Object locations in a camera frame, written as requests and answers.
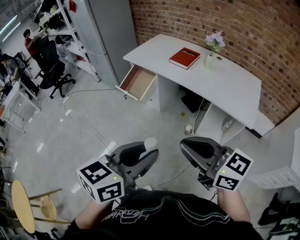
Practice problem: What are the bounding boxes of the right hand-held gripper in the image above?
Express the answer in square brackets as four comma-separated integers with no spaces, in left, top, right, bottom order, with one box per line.
[180,137,254,193]

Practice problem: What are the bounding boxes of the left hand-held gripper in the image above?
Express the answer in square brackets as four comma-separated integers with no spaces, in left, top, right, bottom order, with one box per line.
[76,141,159,204]

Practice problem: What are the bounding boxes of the white wooden drawer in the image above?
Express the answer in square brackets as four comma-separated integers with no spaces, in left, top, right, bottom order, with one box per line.
[115,64,157,101]

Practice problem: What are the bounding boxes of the person's left forearm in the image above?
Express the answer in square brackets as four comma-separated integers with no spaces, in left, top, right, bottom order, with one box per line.
[75,200,113,230]

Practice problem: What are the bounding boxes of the person's right forearm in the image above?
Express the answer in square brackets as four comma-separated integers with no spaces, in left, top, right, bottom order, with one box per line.
[217,187,251,223]

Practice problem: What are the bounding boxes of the small clear bottle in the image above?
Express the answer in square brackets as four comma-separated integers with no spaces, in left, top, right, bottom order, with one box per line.
[222,120,234,132]

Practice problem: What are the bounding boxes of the black box under desk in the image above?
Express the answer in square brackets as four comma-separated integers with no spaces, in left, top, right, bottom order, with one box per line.
[181,90,205,113]

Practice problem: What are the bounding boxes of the person's black shirt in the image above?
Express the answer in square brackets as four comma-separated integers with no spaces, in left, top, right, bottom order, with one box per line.
[60,188,264,240]

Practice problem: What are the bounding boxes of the white desk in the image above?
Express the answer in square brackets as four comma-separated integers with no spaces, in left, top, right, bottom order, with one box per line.
[123,33,275,145]

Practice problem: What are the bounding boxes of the white appliance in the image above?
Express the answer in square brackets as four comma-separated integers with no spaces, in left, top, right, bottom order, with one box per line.
[247,126,300,190]

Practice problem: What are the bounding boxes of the red book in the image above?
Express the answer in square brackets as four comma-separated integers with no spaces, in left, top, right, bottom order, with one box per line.
[169,47,201,70]

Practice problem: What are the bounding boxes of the black bag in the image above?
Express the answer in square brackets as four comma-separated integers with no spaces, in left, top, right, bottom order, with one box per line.
[257,192,300,227]

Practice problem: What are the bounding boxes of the purple flowers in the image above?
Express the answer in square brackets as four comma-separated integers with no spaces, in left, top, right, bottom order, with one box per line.
[205,30,225,57]

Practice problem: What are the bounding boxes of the black office chair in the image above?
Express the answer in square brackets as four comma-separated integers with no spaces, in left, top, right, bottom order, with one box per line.
[37,39,76,99]

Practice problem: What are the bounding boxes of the round wooden stool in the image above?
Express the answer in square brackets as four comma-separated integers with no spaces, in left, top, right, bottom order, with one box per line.
[11,180,71,234]

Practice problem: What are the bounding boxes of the grey tall cabinet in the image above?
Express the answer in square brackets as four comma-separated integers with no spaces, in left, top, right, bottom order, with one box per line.
[70,0,138,88]

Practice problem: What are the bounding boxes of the white metal table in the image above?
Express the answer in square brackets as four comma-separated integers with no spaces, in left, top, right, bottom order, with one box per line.
[0,79,42,134]

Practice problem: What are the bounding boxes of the white shelf rack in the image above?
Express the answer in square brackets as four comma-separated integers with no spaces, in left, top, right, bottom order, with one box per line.
[35,0,101,83]

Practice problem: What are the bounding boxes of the white floor cable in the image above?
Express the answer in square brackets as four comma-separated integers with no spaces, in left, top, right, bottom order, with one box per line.
[60,88,118,153]

